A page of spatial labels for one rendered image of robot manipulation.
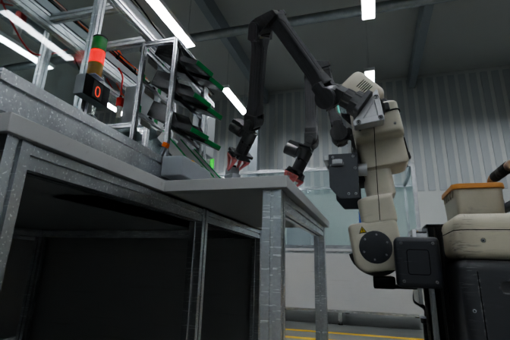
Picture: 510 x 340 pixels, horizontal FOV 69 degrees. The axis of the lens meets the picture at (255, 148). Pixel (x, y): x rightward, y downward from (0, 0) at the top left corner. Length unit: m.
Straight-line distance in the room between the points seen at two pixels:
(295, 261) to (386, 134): 3.91
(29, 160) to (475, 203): 1.21
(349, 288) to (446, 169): 5.68
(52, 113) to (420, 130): 9.83
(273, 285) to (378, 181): 0.67
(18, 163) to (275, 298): 0.56
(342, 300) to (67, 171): 4.56
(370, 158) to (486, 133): 9.18
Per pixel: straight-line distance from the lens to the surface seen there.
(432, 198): 9.87
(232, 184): 0.90
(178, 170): 1.10
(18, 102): 0.77
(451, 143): 10.26
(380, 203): 1.33
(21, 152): 0.66
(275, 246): 0.87
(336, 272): 5.07
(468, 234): 1.18
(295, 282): 5.14
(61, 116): 0.83
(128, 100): 2.96
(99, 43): 1.44
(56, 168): 0.71
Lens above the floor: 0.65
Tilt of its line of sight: 18 degrees up
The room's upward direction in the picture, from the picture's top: 2 degrees clockwise
